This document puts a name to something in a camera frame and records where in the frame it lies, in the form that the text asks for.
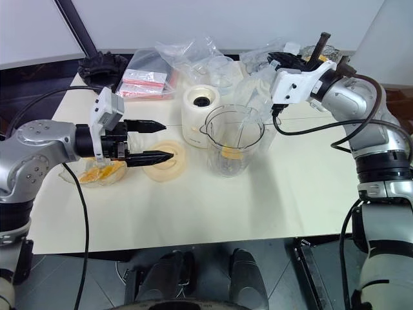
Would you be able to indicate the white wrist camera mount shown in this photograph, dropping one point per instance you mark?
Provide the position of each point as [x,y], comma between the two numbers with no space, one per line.
[292,85]
[108,109]

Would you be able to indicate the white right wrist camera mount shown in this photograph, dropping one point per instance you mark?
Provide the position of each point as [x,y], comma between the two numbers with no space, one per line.
[292,85]

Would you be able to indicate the orange segment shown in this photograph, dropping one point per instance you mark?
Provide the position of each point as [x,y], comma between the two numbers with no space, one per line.
[232,153]
[116,167]
[104,172]
[87,176]

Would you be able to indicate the clear zip bag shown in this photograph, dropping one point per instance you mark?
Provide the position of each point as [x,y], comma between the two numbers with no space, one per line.
[142,59]

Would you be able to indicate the white blender base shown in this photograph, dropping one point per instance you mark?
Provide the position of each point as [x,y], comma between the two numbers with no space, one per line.
[193,113]

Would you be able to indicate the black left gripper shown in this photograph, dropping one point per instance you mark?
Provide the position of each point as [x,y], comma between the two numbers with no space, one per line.
[113,143]

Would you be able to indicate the crumpled silver foil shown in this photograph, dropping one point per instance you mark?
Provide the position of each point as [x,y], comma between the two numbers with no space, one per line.
[330,52]

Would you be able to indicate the bag of orange fruit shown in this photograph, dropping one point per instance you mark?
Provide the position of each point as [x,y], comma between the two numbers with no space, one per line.
[111,181]

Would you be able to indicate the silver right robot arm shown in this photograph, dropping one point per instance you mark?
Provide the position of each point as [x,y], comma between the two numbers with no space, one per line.
[348,97]

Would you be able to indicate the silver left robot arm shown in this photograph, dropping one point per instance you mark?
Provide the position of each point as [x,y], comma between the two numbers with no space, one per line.
[42,142]

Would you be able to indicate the black crumpled cloth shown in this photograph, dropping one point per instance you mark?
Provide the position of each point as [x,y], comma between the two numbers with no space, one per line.
[100,66]

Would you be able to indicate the large clear plastic bag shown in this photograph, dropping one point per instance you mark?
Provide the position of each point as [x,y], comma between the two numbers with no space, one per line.
[187,53]

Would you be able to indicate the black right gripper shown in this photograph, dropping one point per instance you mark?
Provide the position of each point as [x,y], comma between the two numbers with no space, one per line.
[301,63]

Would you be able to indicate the black flat metal frame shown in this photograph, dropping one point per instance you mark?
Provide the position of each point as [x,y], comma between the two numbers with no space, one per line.
[322,274]

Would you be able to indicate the dark rounded shape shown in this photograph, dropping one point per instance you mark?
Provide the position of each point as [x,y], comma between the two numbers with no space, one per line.
[164,274]
[246,274]

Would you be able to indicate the clear blender jar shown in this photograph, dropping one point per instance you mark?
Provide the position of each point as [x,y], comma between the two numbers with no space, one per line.
[215,155]

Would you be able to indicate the crumpled clear plastic bag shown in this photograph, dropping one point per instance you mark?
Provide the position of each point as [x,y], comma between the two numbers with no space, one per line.
[258,59]

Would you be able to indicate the cream round blender lid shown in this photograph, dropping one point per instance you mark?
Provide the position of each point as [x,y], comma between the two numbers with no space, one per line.
[167,171]

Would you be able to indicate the clear plastic wrap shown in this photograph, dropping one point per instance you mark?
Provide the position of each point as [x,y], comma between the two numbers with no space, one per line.
[251,93]

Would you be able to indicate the black slanted pole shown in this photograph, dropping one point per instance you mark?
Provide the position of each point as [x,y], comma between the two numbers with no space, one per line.
[75,27]

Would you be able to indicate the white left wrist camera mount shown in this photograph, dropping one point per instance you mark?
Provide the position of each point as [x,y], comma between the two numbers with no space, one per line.
[108,109]

